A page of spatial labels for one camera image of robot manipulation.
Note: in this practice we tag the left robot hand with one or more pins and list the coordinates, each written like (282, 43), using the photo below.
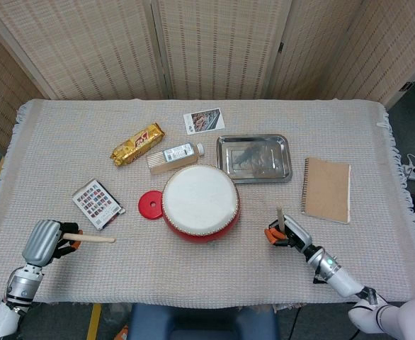
(41, 241)

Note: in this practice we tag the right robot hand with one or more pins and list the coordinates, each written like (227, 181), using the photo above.
(296, 233)

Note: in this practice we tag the wooden drumstick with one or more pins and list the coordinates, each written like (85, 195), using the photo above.
(280, 216)
(94, 238)

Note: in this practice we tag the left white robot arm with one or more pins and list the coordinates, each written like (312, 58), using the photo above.
(20, 287)

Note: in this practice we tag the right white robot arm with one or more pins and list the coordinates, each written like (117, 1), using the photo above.
(338, 276)

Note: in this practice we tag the stainless steel tray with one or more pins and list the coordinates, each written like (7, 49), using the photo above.
(253, 157)

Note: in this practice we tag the red drum with white head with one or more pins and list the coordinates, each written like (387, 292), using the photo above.
(200, 198)

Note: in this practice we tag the kraft spiral notebook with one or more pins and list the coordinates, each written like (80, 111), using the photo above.
(326, 191)

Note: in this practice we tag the stamp print card box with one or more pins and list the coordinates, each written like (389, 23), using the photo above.
(96, 202)

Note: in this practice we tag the beige woven tablecloth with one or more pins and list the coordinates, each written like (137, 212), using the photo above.
(51, 141)

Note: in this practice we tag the red plastic disc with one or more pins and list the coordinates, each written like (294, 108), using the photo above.
(147, 209)

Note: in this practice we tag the blue padded seat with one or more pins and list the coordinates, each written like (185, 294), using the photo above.
(200, 322)

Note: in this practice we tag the gold biscuit packet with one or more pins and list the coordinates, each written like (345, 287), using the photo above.
(136, 143)

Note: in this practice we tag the wooden stick box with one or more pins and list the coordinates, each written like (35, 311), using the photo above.
(172, 167)

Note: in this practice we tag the clear bottle with white cap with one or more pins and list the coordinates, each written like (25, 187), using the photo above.
(179, 152)

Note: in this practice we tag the photo postcard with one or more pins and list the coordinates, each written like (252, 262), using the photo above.
(204, 121)

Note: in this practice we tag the woven folding screen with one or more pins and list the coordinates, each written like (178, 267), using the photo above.
(211, 46)

